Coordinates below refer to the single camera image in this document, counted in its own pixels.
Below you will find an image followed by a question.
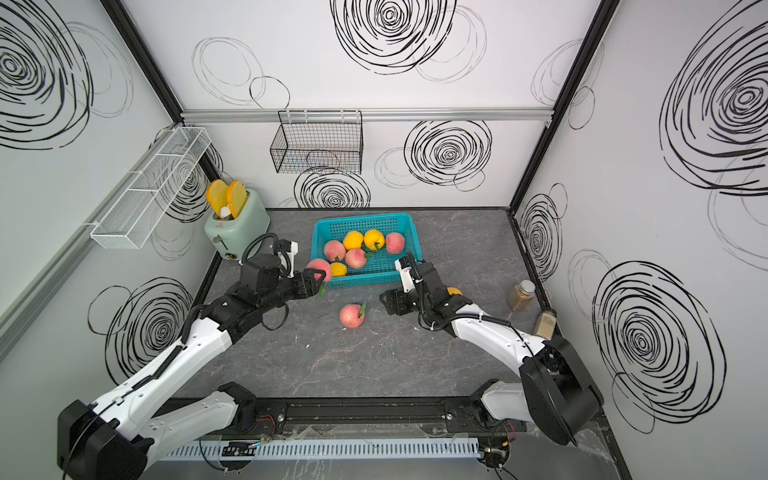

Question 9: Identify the brown spice jar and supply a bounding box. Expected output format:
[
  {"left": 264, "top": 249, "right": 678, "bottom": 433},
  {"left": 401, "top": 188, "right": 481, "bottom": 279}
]
[{"left": 507, "top": 280, "right": 536, "bottom": 312}]

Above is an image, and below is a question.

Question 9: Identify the pink peach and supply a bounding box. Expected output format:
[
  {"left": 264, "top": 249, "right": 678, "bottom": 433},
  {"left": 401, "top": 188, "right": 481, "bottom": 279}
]
[
  {"left": 385, "top": 232, "right": 405, "bottom": 255},
  {"left": 344, "top": 248, "right": 368, "bottom": 270},
  {"left": 323, "top": 240, "right": 347, "bottom": 263},
  {"left": 339, "top": 303, "right": 367, "bottom": 328},
  {"left": 307, "top": 258, "right": 332, "bottom": 297}
]

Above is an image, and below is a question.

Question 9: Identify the teal plastic basket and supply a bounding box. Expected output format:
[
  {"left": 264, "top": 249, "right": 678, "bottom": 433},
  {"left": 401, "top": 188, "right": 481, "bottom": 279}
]
[{"left": 311, "top": 213, "right": 423, "bottom": 288}]

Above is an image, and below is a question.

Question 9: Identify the right yellow toast slice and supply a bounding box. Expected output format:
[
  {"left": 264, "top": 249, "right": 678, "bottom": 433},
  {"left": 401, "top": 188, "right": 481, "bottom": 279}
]
[{"left": 226, "top": 180, "right": 248, "bottom": 219}]

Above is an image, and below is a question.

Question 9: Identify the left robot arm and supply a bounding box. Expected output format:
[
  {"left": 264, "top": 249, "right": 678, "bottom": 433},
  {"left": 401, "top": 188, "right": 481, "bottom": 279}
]
[{"left": 57, "top": 253, "right": 332, "bottom": 479}]

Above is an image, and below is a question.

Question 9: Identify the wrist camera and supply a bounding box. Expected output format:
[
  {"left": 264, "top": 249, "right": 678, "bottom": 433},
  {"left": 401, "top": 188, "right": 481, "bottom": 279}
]
[
  {"left": 395, "top": 256, "right": 415, "bottom": 293},
  {"left": 277, "top": 239, "right": 299, "bottom": 278}
]

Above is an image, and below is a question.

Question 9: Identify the mint green toaster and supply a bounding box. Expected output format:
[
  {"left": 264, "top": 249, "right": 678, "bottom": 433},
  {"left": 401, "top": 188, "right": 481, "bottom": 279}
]
[{"left": 204, "top": 188, "right": 271, "bottom": 261}]

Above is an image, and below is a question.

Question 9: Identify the left yellow toast slice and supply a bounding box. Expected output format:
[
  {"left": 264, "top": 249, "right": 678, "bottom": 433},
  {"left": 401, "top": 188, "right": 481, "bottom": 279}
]
[{"left": 206, "top": 179, "right": 229, "bottom": 216}]

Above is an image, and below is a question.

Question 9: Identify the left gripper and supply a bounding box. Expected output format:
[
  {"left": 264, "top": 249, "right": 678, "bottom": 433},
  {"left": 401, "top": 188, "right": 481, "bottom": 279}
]
[{"left": 261, "top": 267, "right": 326, "bottom": 315}]

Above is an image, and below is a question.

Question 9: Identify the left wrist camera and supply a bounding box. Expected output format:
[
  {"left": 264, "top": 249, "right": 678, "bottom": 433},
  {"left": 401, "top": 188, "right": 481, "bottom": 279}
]
[{"left": 277, "top": 239, "right": 299, "bottom": 278}]

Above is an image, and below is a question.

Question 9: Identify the white slotted cable duct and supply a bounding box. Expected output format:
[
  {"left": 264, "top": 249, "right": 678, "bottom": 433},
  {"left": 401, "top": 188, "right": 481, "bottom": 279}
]
[{"left": 163, "top": 438, "right": 483, "bottom": 462}]

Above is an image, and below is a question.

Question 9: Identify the white wire wall shelf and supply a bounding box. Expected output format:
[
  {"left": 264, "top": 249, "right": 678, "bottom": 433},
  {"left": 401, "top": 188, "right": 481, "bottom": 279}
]
[{"left": 90, "top": 126, "right": 211, "bottom": 249}]

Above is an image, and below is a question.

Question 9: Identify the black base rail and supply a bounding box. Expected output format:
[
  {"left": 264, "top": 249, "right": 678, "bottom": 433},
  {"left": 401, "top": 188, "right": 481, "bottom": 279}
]
[{"left": 239, "top": 395, "right": 607, "bottom": 436}]

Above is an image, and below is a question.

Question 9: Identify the black wire wall basket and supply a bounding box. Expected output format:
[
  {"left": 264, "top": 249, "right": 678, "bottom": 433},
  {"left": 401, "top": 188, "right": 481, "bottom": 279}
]
[{"left": 269, "top": 109, "right": 364, "bottom": 174}]

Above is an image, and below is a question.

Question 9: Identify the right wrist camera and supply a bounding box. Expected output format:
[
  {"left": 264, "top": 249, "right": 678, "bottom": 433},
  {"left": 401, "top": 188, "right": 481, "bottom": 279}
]
[{"left": 395, "top": 256, "right": 415, "bottom": 293}]

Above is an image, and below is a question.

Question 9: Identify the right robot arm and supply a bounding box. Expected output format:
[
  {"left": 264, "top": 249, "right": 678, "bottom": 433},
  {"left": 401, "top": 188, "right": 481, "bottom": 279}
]
[{"left": 380, "top": 253, "right": 604, "bottom": 445}]

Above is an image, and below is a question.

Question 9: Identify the beige spice jar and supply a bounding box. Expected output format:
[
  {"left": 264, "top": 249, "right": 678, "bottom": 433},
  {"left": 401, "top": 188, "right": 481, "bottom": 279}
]
[{"left": 533, "top": 308, "right": 557, "bottom": 340}]

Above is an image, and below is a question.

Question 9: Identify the yellow toast slice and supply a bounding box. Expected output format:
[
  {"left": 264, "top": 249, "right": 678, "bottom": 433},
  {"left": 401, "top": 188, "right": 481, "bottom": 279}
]
[
  {"left": 226, "top": 180, "right": 248, "bottom": 219},
  {"left": 206, "top": 179, "right": 229, "bottom": 216}
]

